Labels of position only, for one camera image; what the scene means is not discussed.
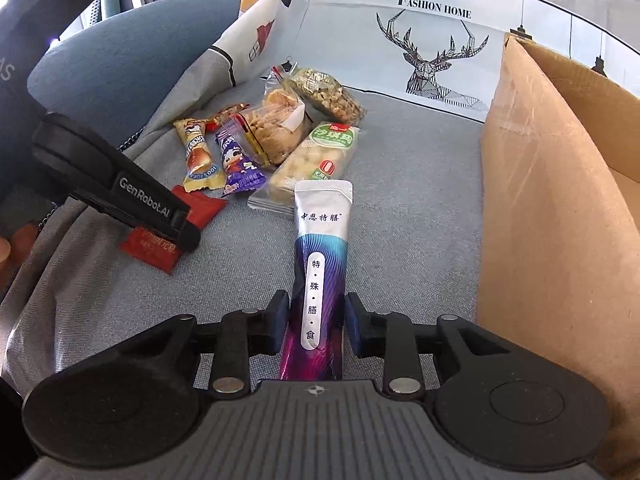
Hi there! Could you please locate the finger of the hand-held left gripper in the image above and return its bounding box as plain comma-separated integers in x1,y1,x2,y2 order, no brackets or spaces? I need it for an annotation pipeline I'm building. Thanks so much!
70,159,202,253

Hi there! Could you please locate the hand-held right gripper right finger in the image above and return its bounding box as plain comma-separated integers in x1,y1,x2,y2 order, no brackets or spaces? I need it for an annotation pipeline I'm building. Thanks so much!
345,293,511,397

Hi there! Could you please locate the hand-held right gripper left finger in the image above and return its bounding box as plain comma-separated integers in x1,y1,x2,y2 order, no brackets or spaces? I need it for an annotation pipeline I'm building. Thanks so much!
117,290,291,401

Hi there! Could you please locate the red snack packet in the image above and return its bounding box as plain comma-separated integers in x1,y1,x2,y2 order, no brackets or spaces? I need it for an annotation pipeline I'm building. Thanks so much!
119,185,229,275

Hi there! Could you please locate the white purple stick packet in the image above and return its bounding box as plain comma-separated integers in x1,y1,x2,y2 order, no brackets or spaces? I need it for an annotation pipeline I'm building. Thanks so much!
279,179,354,382

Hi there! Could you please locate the clear bag of biscuits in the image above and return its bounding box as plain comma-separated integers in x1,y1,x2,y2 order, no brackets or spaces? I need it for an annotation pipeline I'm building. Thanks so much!
232,65,321,169

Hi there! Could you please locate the brown cardboard box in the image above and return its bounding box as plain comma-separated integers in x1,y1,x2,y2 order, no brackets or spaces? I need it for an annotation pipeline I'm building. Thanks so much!
476,32,640,480

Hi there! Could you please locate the person's left hand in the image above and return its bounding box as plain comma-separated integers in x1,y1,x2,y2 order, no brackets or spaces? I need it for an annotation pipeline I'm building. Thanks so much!
0,224,41,286

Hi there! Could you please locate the yellow candy bar wrapper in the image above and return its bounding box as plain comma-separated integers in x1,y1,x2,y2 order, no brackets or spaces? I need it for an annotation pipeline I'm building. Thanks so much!
173,116,225,194

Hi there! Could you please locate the purple candy bar wrapper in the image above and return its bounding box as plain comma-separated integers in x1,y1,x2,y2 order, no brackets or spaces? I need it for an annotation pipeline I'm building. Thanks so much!
215,127,267,197

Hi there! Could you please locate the blue cushion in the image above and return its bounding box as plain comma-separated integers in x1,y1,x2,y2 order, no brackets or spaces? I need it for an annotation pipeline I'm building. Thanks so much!
27,0,247,117

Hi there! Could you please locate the red orange candy wrapper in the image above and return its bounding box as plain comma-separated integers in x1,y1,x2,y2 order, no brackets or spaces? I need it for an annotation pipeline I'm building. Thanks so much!
205,103,251,134

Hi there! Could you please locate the green label rice cake packet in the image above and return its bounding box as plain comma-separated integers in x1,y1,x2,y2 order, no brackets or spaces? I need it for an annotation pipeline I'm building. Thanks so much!
248,121,362,216

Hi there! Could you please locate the grey deer print sofa cover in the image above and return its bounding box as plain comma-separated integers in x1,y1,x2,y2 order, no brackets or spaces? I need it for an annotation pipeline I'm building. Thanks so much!
0,0,640,396

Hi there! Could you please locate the white grey printed cushion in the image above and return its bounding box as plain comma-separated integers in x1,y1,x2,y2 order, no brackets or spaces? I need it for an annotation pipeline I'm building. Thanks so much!
117,0,314,161

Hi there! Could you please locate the clear bag of peanuts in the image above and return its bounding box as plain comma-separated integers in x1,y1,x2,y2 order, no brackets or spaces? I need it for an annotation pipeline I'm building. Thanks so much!
285,66,368,126

